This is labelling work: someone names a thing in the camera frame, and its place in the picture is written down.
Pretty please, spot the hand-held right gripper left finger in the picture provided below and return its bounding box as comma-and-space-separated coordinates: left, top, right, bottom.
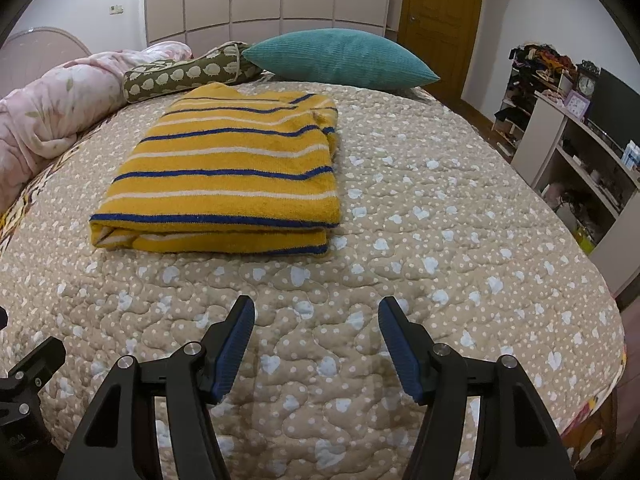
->
56, 295, 256, 480

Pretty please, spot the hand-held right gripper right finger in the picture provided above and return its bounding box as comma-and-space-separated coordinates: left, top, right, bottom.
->
377, 296, 576, 480

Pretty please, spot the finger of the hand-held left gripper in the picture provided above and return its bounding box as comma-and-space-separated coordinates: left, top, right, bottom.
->
0, 336, 67, 411

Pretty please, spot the yellow blue striped sweater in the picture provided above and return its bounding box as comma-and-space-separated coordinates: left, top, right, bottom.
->
89, 82, 343, 256

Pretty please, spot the beige quilted bedspread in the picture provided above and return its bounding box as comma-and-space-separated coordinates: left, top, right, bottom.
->
0, 80, 628, 480

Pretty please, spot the colourful printed blanket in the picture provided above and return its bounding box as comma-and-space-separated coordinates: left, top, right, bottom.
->
0, 170, 628, 453

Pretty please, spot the pink floral duvet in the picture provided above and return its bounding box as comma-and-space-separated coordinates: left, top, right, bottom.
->
0, 41, 193, 213

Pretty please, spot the white shelf unit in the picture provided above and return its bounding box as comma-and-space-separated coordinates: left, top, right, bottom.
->
510, 90, 640, 296

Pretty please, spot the olive patterned pillow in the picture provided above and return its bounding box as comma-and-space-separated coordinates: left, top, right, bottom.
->
122, 41, 263, 104

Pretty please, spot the cluttered shoe rack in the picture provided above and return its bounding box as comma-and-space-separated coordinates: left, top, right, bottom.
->
492, 44, 576, 158

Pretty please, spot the purple table clock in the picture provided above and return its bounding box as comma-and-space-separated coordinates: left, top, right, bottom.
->
564, 91, 591, 120

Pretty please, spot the round pink headboard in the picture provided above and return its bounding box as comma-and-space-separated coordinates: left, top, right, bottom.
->
0, 26, 93, 63

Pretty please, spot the black television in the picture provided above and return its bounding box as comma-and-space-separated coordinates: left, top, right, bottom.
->
585, 66, 640, 148

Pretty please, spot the dark ornate clock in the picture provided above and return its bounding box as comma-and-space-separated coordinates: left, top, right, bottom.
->
575, 60, 601, 98

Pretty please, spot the wooden door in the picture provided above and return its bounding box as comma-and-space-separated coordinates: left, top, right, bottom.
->
397, 0, 486, 101

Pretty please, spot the teal corduroy pillow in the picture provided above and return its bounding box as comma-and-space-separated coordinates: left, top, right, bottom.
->
241, 28, 441, 91

